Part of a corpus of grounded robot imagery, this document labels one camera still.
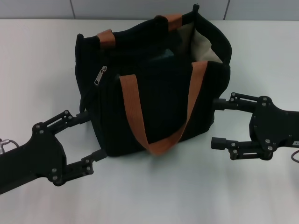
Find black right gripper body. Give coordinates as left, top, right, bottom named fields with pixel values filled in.
left=249, top=95, right=299, bottom=161

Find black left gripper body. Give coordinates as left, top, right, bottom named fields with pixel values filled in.
left=0, top=123, right=68, bottom=195

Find silver zipper pull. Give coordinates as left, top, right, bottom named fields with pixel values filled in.
left=94, top=66, right=108, bottom=86

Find black food bag orange handles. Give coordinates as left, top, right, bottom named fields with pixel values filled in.
left=74, top=4, right=232, bottom=157

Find right gripper cable with connector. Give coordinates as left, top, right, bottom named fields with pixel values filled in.
left=290, top=149, right=299, bottom=164

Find gripper cable with connector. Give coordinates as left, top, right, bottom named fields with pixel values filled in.
left=0, top=138, right=20, bottom=155
left=290, top=149, right=299, bottom=164

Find left gripper cable with connector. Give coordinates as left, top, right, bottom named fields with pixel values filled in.
left=0, top=138, right=20, bottom=155

